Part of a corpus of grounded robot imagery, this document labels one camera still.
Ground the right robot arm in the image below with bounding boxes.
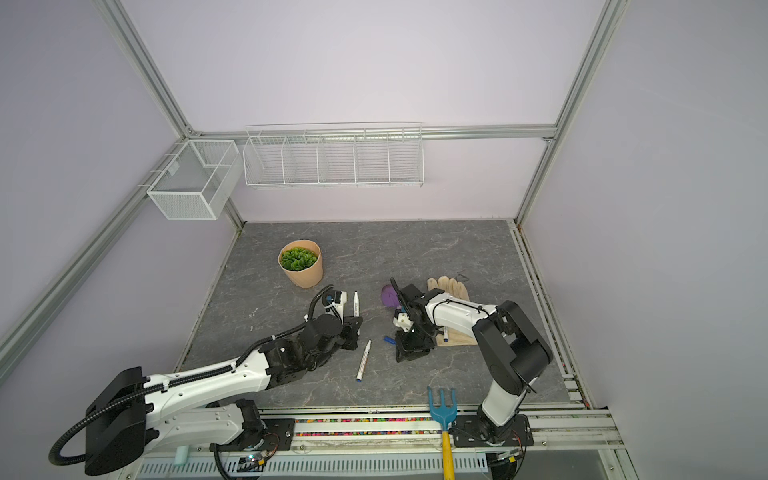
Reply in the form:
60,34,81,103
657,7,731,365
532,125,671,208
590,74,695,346
390,280,554,429

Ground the teal rake yellow handle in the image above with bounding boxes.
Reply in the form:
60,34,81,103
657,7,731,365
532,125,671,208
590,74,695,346
427,387,458,480

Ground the white wire shelf basket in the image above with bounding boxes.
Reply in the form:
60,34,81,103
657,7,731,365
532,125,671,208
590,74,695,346
242,122,425,189

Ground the beige work glove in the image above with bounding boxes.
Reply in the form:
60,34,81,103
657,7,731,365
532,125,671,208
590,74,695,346
426,276,477,347

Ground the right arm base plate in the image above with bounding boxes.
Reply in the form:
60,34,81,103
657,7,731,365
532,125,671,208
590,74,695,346
448,413,534,448

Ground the purple trowel pink handle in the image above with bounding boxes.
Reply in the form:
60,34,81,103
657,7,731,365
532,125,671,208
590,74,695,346
380,284,401,310

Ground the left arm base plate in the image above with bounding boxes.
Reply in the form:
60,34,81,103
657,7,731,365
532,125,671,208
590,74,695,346
209,418,296,453

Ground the white wire mesh box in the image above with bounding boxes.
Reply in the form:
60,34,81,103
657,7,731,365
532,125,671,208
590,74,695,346
148,140,244,221

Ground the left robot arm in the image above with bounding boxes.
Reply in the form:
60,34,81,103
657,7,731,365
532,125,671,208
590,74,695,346
48,314,363,476

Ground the beige pot with green plant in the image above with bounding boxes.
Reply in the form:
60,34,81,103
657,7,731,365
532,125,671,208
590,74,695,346
278,240,324,289

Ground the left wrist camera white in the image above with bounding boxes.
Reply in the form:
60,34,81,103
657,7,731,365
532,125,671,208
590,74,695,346
322,289,348,320

